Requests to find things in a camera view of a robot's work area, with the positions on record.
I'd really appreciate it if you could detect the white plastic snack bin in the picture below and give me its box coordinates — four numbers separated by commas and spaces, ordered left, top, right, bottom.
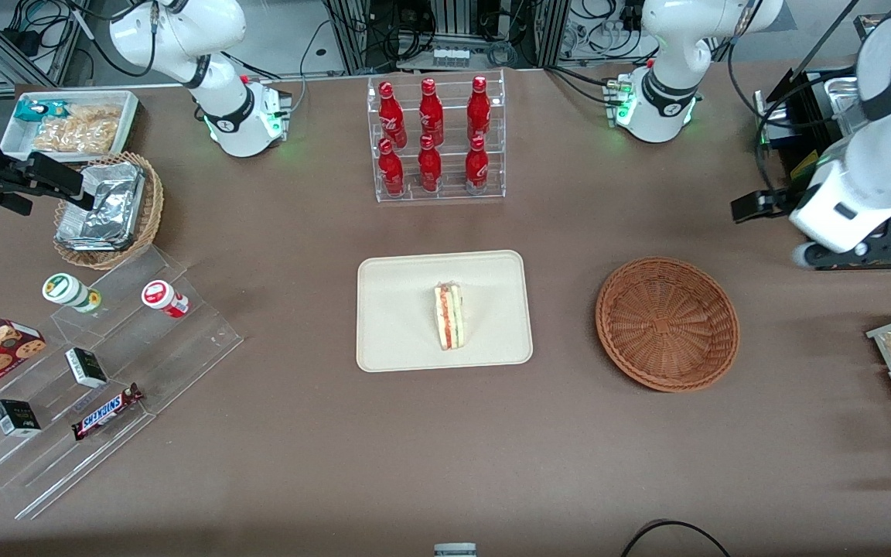
0, 90, 141, 162

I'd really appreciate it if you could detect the white bottle green cap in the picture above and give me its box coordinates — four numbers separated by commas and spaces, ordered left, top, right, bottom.
42, 272, 103, 314

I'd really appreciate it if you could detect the white bottle red cap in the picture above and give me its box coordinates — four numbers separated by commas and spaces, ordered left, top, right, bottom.
142, 280, 190, 319

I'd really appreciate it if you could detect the triangle sandwich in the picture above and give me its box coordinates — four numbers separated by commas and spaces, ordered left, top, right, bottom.
434, 282, 464, 351

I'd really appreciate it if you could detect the black cable loop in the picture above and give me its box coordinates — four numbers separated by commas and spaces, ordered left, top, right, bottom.
620, 519, 732, 557

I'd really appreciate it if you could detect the stainless steel pan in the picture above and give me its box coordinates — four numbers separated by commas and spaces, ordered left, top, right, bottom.
821, 76, 873, 136

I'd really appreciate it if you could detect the aluminium frame rail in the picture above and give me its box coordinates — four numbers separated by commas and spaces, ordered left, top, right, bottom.
0, 9, 57, 97

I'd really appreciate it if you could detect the round brown wicker basket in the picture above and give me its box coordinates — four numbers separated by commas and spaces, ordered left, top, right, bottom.
595, 256, 740, 393

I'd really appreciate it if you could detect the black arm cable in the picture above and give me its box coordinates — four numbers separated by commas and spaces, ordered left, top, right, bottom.
726, 27, 802, 203

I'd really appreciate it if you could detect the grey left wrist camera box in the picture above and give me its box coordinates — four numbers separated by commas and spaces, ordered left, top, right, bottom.
792, 241, 829, 269

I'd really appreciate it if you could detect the teal snack packet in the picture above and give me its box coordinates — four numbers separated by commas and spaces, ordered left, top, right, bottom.
14, 99, 69, 123

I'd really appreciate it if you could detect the clear acrylic bottle rack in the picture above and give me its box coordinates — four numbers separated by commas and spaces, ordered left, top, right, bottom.
367, 70, 507, 203

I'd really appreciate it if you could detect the Snickers chocolate bar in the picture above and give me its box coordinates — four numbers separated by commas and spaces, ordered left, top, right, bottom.
72, 383, 145, 442

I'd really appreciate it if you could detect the clear bag of chips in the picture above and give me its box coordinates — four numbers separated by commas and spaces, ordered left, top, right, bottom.
32, 104, 122, 155

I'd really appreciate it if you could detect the red cola bottle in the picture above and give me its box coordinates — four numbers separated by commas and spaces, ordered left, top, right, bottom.
377, 80, 408, 149
377, 138, 406, 197
466, 75, 492, 142
417, 135, 443, 194
418, 77, 445, 146
464, 135, 490, 195

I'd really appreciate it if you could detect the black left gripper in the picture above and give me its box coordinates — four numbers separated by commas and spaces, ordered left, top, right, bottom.
730, 190, 891, 272

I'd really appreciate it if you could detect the aluminium frame post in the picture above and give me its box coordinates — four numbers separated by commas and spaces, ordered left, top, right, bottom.
534, 0, 572, 69
326, 0, 374, 75

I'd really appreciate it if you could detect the tan wicker basket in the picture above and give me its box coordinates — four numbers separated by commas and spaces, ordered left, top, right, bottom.
53, 151, 165, 271

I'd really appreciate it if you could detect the cream rectangular plastic tray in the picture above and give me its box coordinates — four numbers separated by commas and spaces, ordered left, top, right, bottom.
356, 249, 534, 374

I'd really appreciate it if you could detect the silver foil pouch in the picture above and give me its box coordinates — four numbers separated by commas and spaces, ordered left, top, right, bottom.
55, 193, 137, 252
78, 161, 145, 227

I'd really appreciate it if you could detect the clear acrylic stepped display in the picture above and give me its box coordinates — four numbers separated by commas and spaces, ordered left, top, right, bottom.
0, 246, 244, 521

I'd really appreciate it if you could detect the small black carton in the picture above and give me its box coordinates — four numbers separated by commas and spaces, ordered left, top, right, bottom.
65, 347, 109, 389
0, 399, 43, 439

